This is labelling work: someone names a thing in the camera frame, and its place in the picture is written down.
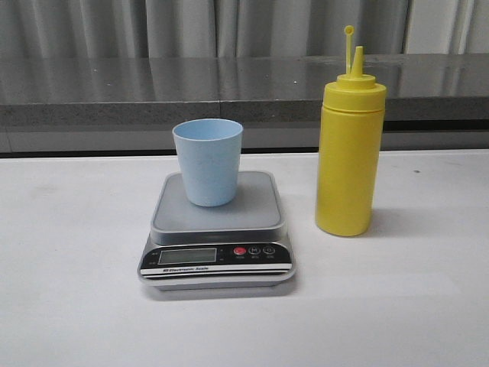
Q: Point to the light blue plastic cup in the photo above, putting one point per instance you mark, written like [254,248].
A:
[208,152]

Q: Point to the yellow squeeze bottle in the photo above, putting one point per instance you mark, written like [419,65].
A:
[351,126]

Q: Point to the silver digital kitchen scale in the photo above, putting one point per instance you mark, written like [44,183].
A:
[240,249]

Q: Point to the grey stone counter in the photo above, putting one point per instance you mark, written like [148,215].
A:
[112,106]

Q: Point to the grey curtain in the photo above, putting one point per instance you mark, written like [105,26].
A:
[96,29]

